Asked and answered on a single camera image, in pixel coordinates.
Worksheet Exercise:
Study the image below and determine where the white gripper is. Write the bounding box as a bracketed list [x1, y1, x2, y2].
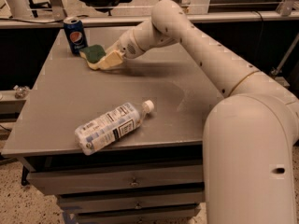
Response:
[97, 25, 155, 70]

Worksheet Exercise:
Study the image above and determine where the green and yellow sponge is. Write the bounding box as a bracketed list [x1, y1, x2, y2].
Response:
[79, 45, 106, 70]

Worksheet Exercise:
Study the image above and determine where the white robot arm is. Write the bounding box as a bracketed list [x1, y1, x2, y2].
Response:
[99, 0, 299, 224]

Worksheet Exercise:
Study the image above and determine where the blue pepsi can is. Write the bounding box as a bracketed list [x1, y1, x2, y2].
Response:
[64, 17, 87, 55]

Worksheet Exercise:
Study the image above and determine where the clear plastic water bottle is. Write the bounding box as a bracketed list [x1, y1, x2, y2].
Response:
[75, 100, 154, 156]

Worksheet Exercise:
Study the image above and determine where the grey drawer cabinet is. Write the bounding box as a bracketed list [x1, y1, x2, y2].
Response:
[1, 23, 225, 224]

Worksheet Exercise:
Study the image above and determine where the small shiny metal object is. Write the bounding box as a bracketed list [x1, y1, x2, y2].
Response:
[13, 85, 30, 99]

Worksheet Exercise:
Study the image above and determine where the top grey drawer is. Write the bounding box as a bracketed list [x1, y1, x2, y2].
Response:
[27, 161, 204, 195]

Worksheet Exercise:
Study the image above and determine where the grey drawer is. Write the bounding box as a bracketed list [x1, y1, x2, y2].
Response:
[58, 188, 205, 214]
[27, 161, 204, 195]
[76, 204, 199, 224]

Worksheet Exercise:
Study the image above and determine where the middle grey drawer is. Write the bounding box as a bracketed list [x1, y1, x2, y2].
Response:
[58, 188, 205, 214]

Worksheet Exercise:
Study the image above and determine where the bottom grey drawer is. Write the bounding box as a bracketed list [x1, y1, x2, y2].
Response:
[76, 204, 199, 224]

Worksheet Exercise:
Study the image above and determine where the grey side shelf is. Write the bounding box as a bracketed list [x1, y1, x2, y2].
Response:
[275, 77, 290, 90]

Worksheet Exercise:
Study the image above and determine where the grey metal rail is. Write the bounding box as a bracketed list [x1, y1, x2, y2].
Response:
[0, 10, 299, 30]

